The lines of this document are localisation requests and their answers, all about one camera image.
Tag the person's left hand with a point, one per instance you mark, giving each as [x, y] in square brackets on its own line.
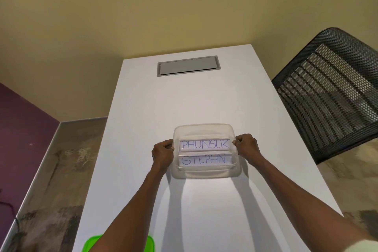
[162, 157]

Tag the person's right hand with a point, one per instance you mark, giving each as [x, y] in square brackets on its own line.
[248, 148]

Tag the clear plastic container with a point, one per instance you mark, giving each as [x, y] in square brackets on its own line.
[205, 172]

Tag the green plastic lid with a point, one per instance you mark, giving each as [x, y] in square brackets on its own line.
[88, 244]

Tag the person's right forearm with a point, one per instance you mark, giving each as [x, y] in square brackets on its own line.
[310, 204]

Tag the person's left forearm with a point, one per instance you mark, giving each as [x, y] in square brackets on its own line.
[127, 216]

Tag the black mesh office chair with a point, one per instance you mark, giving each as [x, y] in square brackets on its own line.
[330, 95]

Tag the pale green shirt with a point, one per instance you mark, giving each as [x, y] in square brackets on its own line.
[360, 246]

